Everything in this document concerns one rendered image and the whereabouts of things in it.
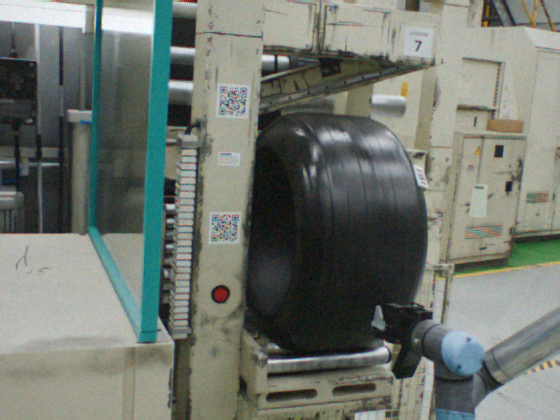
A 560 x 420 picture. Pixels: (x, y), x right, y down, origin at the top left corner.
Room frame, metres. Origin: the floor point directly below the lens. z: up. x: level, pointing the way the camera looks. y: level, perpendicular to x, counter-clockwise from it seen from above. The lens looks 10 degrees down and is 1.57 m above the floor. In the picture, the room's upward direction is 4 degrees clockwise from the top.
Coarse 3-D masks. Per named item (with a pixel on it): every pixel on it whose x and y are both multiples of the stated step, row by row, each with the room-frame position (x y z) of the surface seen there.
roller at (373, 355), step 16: (304, 352) 1.64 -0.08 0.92; (320, 352) 1.65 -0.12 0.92; (336, 352) 1.66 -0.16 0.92; (352, 352) 1.67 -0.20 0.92; (368, 352) 1.68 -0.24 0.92; (384, 352) 1.70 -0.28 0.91; (272, 368) 1.58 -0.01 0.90; (288, 368) 1.60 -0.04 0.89; (304, 368) 1.62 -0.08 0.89; (320, 368) 1.64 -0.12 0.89
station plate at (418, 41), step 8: (408, 32) 2.07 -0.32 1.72; (416, 32) 2.08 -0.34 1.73; (424, 32) 2.09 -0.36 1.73; (432, 32) 2.10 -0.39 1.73; (408, 40) 2.07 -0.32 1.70; (416, 40) 2.08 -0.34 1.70; (424, 40) 2.09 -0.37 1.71; (408, 48) 2.07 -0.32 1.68; (416, 48) 2.08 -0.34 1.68; (424, 48) 2.09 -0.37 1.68; (424, 56) 2.09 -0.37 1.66
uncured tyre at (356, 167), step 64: (320, 128) 1.65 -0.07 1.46; (384, 128) 1.73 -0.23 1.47; (256, 192) 2.02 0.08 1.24; (320, 192) 1.53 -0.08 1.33; (384, 192) 1.56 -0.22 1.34; (256, 256) 2.00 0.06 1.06; (320, 256) 1.49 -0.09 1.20; (384, 256) 1.53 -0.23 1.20; (256, 320) 1.76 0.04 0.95; (320, 320) 1.52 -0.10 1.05
